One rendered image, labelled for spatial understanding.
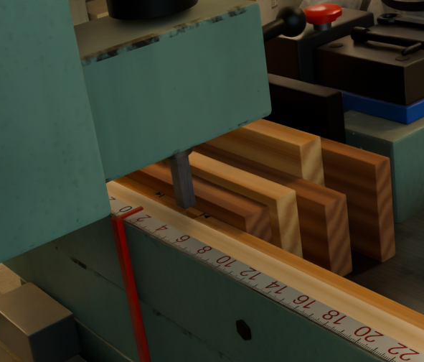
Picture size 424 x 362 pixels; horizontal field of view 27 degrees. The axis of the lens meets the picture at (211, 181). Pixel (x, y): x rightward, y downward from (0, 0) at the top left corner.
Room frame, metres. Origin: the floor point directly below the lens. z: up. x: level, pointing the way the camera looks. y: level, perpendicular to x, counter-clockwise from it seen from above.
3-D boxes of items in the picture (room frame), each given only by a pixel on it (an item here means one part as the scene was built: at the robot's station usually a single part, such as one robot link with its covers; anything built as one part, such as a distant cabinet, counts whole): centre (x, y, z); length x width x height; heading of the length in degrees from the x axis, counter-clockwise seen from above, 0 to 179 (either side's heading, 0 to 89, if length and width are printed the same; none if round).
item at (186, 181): (0.50, 0.02, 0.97); 0.01 x 0.01 x 0.05; 34
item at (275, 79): (0.59, -0.08, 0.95); 0.09 x 0.07 x 0.09; 34
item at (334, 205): (0.57, 0.00, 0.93); 0.24 x 0.02 x 0.05; 34
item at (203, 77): (0.49, 0.04, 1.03); 0.14 x 0.07 x 0.09; 124
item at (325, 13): (0.64, -0.10, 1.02); 0.03 x 0.03 x 0.01
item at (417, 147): (0.62, -0.13, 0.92); 0.15 x 0.13 x 0.09; 34
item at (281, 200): (0.55, 0.00, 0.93); 0.17 x 0.02 x 0.06; 34
